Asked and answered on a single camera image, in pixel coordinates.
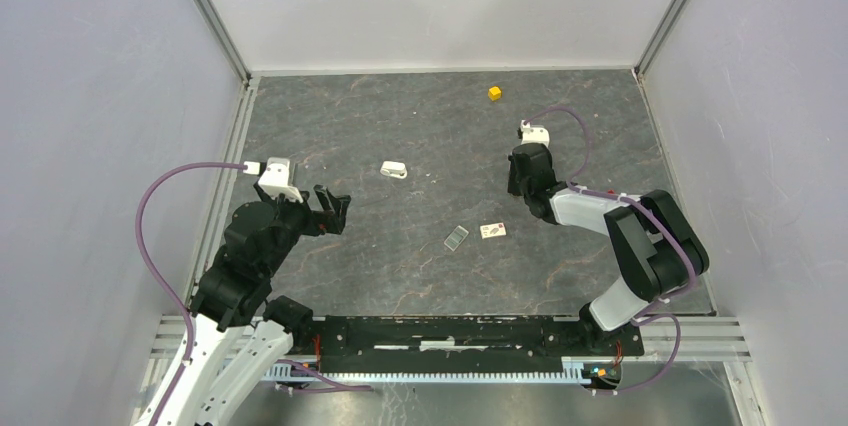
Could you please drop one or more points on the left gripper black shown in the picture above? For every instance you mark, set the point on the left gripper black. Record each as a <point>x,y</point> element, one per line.
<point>334,220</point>

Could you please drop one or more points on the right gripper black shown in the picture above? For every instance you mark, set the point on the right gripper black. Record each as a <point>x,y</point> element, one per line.
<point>512,186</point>

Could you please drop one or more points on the staple strip box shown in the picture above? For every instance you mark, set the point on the staple strip box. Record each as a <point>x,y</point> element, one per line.
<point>493,230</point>

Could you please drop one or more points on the clear staple tray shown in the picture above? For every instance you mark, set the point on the clear staple tray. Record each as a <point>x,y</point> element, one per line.
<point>457,236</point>

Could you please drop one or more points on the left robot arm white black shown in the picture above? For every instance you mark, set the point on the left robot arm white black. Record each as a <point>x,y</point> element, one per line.
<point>235,331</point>

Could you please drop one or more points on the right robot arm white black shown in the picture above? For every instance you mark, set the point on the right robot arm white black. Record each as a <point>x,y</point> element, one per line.
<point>657,251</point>

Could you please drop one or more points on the yellow cube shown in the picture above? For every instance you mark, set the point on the yellow cube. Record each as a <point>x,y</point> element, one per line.
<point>495,93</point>

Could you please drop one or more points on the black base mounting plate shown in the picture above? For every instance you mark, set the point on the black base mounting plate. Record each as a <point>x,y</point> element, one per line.
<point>458,344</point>

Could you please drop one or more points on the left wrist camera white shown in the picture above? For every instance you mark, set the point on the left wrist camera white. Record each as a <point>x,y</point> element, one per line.
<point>275,179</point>

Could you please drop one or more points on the aluminium rail frame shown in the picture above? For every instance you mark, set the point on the aluminium rail frame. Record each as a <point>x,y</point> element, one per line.
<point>691,339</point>

